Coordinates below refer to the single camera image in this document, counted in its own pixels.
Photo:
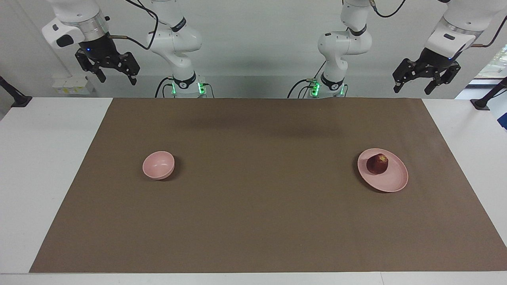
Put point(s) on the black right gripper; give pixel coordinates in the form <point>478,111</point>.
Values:
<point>99,49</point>

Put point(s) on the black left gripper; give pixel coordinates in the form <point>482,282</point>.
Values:
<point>433,61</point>

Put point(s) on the dark red apple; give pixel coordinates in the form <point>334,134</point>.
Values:
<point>376,165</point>

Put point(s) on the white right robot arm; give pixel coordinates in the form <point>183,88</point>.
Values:
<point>174,39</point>

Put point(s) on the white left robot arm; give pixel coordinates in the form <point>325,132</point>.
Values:
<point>344,43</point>

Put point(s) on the pink plate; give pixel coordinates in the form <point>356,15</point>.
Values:
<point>392,178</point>

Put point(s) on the pink bowl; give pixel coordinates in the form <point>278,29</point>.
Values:
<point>157,165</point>

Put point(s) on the blue object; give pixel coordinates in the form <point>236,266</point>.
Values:
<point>503,120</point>

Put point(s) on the brown table mat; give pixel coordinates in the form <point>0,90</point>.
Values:
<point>253,190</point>

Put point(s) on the black clamp post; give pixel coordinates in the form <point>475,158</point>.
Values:
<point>18,99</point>
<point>483,103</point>

